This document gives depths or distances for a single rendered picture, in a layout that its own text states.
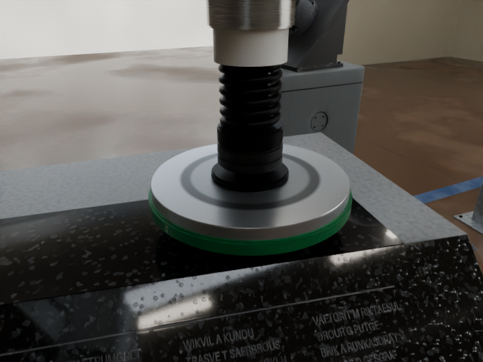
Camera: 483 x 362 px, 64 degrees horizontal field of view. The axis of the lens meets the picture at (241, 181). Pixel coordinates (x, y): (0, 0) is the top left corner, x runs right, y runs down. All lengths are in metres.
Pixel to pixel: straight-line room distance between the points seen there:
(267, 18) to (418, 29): 7.48
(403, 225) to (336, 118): 1.12
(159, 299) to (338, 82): 1.26
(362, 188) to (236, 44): 0.28
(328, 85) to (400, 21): 6.01
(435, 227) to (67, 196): 0.45
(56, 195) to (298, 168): 0.32
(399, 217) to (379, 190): 0.07
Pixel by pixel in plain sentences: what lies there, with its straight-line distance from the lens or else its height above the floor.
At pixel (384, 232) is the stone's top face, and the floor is 0.87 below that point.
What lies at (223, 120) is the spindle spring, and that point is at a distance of 0.38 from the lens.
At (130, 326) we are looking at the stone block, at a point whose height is 0.84.
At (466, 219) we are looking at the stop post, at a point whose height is 0.01.
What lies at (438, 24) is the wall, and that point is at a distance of 8.15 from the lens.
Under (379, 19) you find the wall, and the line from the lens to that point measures 7.14.
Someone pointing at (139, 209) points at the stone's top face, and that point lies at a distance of 0.49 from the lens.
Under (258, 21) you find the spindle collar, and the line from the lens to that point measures 0.34.
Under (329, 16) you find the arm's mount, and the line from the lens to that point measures 1.51.
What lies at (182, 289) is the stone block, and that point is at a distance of 0.37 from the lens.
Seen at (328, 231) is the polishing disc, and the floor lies 0.91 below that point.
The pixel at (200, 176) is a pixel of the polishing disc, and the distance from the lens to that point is 0.42.
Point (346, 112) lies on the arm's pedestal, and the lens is 1.59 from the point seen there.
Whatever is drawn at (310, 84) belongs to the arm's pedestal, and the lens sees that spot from 1.45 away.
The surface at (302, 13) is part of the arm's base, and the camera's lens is 1.52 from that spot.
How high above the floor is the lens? 1.10
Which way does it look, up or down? 26 degrees down
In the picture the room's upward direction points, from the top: straight up
